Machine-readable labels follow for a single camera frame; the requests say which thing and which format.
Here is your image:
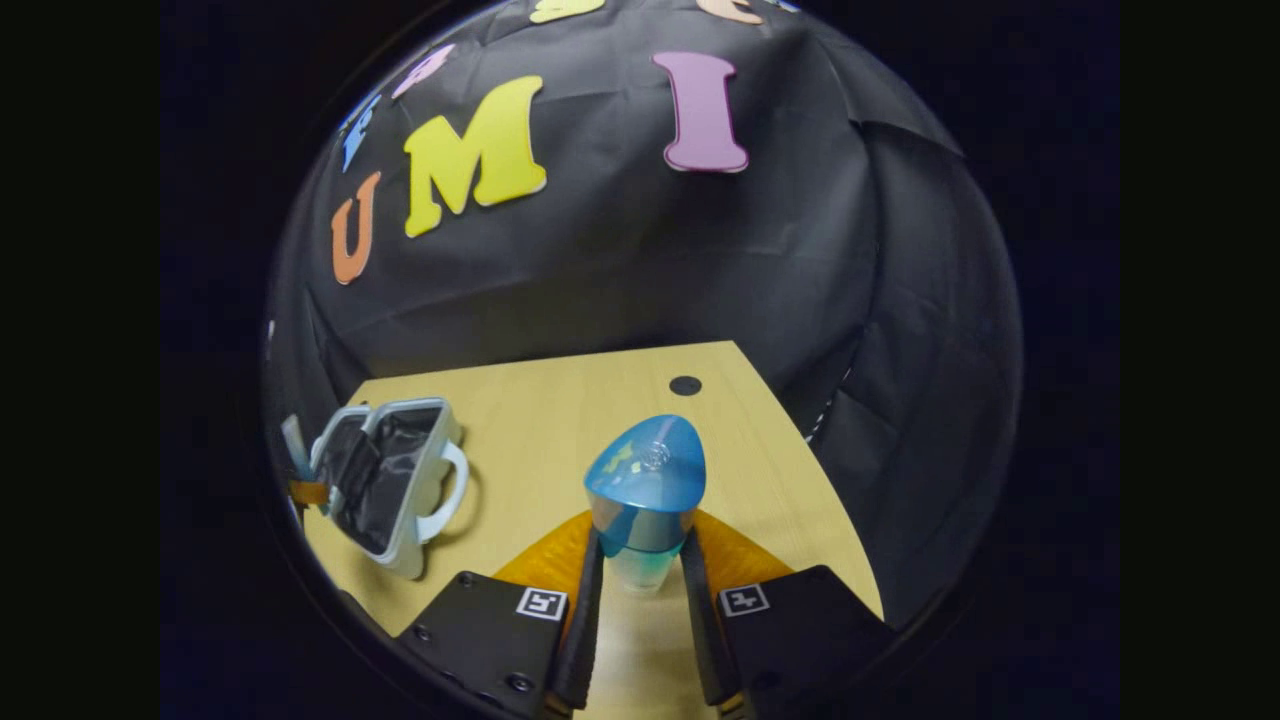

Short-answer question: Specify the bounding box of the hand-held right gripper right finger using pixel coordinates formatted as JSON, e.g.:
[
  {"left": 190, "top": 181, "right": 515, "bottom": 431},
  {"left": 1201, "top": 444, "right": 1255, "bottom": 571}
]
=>
[{"left": 679, "top": 508, "right": 896, "bottom": 720}]

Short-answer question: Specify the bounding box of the blue-capped clear bottle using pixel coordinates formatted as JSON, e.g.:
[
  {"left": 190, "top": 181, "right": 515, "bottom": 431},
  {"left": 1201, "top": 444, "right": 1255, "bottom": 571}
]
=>
[{"left": 584, "top": 414, "right": 707, "bottom": 593}]

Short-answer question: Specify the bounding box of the black backdrop cloth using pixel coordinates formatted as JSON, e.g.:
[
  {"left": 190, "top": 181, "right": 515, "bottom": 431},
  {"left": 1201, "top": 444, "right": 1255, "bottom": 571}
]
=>
[{"left": 265, "top": 0, "right": 1023, "bottom": 631}]

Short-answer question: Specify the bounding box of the light blue suitcase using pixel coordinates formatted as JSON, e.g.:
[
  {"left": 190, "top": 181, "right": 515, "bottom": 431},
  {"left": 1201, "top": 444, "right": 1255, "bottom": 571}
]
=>
[{"left": 308, "top": 397, "right": 471, "bottom": 581}]

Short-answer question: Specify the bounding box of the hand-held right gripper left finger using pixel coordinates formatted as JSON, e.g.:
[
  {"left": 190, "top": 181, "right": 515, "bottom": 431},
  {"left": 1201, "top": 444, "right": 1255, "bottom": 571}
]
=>
[{"left": 396, "top": 510, "right": 607, "bottom": 720}]

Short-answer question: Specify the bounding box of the small pale blue tube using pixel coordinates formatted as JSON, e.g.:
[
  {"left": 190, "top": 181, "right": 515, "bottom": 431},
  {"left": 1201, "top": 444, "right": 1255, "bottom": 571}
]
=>
[{"left": 282, "top": 415, "right": 315, "bottom": 483}]

